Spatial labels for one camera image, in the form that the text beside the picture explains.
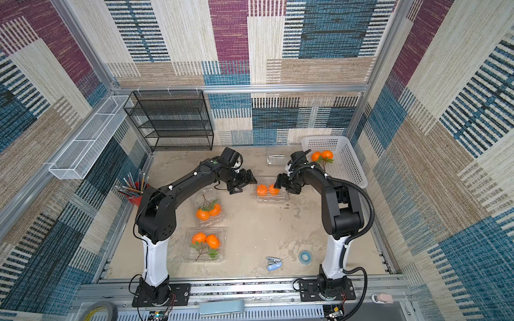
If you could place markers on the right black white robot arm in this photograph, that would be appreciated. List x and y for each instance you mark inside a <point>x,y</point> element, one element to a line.
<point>341,217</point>

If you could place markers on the red pencil cup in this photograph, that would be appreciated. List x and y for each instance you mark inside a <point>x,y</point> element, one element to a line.
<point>133,186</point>

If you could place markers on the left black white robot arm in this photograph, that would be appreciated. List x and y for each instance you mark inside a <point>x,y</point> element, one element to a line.
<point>156,220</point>

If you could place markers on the black wire shelf rack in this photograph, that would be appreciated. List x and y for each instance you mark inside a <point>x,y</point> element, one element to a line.
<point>171,120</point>

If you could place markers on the white plastic perforated basket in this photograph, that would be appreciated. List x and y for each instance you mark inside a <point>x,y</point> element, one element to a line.
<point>345,164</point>

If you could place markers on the orange pair with leaves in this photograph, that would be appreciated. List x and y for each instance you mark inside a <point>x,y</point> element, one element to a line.
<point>323,158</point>

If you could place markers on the white wire mesh tray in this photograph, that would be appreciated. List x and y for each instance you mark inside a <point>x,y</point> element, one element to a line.
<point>79,156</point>

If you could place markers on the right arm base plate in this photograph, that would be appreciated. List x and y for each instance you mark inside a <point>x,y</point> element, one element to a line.
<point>325,290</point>

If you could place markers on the clear clamshell container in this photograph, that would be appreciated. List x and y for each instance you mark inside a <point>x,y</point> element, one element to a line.
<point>210,193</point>
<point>282,197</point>
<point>188,254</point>
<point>279,160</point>

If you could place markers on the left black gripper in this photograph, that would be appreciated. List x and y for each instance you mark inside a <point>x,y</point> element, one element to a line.
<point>246,181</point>

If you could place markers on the blue tape roll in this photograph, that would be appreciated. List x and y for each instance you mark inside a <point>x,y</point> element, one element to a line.
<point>305,257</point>

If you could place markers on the orange pair in front container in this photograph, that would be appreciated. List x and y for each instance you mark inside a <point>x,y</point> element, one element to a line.
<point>205,246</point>

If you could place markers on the clear clamshell container front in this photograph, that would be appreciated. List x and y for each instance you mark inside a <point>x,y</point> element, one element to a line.
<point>188,254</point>

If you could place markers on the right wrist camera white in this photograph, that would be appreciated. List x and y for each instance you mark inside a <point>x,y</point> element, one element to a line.
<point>289,168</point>

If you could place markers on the pink white small device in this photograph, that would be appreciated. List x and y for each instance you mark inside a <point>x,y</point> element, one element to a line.
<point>382,298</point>

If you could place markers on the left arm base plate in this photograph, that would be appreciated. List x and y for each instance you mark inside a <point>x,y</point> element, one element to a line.
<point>164,295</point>

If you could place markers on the orange pair in left container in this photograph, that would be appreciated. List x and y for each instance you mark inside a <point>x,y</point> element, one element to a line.
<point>208,209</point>

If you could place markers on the blue stapler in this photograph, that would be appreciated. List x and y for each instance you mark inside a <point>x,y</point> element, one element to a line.
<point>273,263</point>

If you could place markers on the orange pair in container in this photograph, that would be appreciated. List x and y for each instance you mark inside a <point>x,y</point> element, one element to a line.
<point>208,209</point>
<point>205,246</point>

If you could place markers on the clear clamshell container back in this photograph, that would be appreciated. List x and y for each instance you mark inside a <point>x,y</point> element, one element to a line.
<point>279,160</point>

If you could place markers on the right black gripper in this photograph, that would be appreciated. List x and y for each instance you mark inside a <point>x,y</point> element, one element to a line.
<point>289,182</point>

